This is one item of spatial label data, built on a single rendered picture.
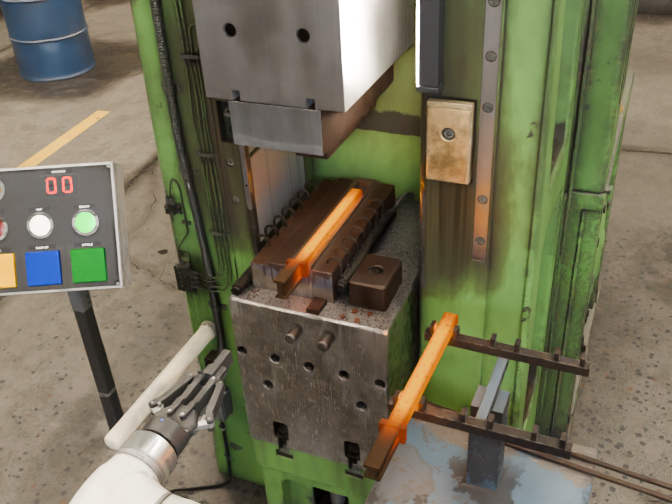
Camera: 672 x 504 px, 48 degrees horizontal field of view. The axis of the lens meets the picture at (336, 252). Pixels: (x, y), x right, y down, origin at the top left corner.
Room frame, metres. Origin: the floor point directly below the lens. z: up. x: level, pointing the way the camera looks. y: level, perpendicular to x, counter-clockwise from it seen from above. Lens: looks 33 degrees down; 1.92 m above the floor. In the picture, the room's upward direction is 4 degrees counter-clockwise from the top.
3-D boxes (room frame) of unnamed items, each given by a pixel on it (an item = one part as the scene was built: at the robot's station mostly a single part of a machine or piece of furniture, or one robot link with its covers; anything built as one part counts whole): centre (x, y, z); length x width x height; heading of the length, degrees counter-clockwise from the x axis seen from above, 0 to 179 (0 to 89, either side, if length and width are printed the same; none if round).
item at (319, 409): (1.56, -0.04, 0.69); 0.56 x 0.38 x 0.45; 155
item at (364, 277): (1.36, -0.08, 0.95); 0.12 x 0.08 x 0.06; 155
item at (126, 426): (1.44, 0.45, 0.62); 0.44 x 0.05 x 0.05; 155
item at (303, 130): (1.57, 0.02, 1.32); 0.42 x 0.20 x 0.10; 155
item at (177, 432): (0.91, 0.29, 1.00); 0.09 x 0.08 x 0.07; 156
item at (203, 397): (0.97, 0.25, 1.00); 0.11 x 0.01 x 0.04; 154
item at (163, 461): (0.85, 0.32, 1.00); 0.09 x 0.06 x 0.09; 66
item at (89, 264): (1.42, 0.55, 1.01); 0.07 x 0.05 x 0.07; 90
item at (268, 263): (1.57, 0.02, 0.96); 0.42 x 0.20 x 0.09; 155
